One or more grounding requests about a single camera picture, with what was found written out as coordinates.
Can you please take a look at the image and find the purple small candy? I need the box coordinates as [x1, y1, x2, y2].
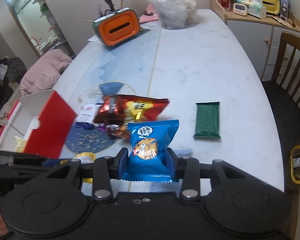
[106, 124, 130, 139]

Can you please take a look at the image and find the white wet wipes pack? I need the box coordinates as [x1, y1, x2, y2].
[239, 0, 266, 20]

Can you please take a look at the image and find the light blue cake packet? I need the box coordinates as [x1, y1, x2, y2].
[173, 149, 192, 158]

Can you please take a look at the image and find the yellow snack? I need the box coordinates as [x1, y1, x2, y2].
[73, 152, 96, 184]

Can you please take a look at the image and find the pink notebook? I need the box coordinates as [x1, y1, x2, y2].
[139, 3, 159, 24]

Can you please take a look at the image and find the yellow tissue box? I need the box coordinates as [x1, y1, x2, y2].
[261, 0, 281, 15]

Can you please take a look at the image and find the green snack packet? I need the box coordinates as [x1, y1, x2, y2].
[193, 102, 221, 139]

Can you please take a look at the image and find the blue cookie packet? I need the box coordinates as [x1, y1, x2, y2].
[122, 119, 179, 183]

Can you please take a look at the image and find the white wooden cabinet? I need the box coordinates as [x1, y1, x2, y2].
[210, 0, 300, 80]

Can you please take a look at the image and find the cream pastry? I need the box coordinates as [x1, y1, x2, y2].
[14, 136, 27, 153]

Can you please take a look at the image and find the white small snack packet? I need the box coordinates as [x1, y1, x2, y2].
[76, 103, 99, 124]

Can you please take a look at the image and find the clear plastic bag of snacks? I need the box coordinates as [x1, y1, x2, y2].
[149, 0, 197, 30]

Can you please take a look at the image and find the dark red foil snack bag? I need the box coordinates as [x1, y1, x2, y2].
[94, 94, 132, 126]

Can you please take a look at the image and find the red Wangwang snack bag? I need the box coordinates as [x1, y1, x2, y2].
[107, 94, 171, 139]

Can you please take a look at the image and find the red cardboard box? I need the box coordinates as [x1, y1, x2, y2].
[0, 89, 76, 159]

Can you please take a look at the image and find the wooden chair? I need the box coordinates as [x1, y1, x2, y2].
[261, 31, 300, 156]

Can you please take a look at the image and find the pink jacket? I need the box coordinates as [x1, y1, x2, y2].
[19, 49, 72, 96]

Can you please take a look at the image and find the pink white kitchen timer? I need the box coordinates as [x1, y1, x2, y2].
[233, 3, 248, 16]

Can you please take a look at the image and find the orange green tissue box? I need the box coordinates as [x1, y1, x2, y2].
[92, 8, 141, 47]

